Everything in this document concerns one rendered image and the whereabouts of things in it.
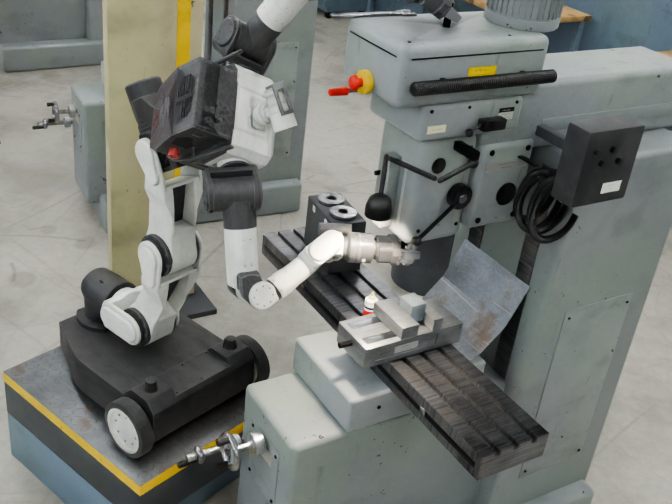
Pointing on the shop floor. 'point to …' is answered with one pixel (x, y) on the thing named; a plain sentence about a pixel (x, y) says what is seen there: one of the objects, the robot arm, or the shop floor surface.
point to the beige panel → (135, 36)
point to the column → (574, 314)
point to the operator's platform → (158, 493)
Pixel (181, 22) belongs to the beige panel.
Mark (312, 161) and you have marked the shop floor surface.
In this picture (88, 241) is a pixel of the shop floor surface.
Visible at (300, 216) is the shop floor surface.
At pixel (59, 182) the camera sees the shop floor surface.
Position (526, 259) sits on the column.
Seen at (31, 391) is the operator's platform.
